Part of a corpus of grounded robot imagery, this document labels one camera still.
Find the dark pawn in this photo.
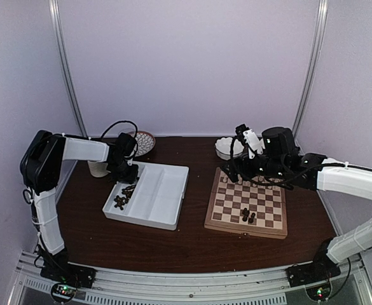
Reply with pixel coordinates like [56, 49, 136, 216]
[248, 213, 256, 224]

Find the aluminium front rail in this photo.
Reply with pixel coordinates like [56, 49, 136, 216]
[4, 259, 372, 304]

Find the white plastic compartment tray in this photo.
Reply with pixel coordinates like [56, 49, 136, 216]
[102, 161, 189, 231]

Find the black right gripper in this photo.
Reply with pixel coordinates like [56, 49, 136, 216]
[220, 152, 287, 183]

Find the patterned ceramic plate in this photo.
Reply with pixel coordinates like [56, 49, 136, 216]
[135, 131, 156, 157]

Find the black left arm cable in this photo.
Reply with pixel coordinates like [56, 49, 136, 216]
[99, 119, 139, 159]

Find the cream ribbed mug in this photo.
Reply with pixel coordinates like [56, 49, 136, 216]
[87, 161, 110, 178]

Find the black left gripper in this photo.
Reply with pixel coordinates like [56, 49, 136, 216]
[109, 159, 139, 184]

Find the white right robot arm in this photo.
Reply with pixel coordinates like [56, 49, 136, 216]
[216, 125, 372, 281]

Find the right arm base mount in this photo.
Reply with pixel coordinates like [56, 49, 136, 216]
[286, 238, 341, 287]

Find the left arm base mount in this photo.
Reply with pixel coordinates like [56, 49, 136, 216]
[39, 248, 96, 288]

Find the dark chess piece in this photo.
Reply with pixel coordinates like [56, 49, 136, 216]
[242, 208, 249, 222]

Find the wooden chessboard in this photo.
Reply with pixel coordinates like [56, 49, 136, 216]
[204, 168, 287, 240]

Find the white scalloped bowl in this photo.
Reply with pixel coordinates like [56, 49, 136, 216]
[214, 137, 244, 161]

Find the aluminium frame post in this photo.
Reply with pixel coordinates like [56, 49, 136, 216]
[48, 0, 88, 137]
[293, 0, 329, 138]

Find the left aluminium frame post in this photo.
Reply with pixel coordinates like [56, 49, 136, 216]
[48, 0, 88, 137]

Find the right aluminium frame post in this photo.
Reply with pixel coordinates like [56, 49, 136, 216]
[293, 0, 329, 138]

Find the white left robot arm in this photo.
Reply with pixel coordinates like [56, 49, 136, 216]
[20, 130, 139, 255]

